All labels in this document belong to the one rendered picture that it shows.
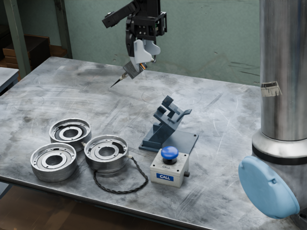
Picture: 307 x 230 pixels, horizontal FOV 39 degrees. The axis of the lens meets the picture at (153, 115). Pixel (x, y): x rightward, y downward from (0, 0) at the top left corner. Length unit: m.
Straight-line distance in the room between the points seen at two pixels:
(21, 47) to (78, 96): 1.27
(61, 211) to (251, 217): 0.60
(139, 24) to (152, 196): 0.41
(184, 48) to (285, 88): 2.04
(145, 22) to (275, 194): 0.55
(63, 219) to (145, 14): 0.62
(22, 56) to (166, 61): 0.88
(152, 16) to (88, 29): 1.84
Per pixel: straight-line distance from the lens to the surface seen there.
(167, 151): 0.96
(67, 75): 1.46
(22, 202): 1.37
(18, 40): 2.54
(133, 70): 1.16
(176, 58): 2.72
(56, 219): 1.30
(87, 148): 1.06
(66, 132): 1.14
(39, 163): 1.05
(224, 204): 0.95
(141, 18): 1.07
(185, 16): 2.60
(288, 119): 0.69
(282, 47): 0.65
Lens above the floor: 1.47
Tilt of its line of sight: 34 degrees down
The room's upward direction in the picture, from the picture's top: 2 degrees counter-clockwise
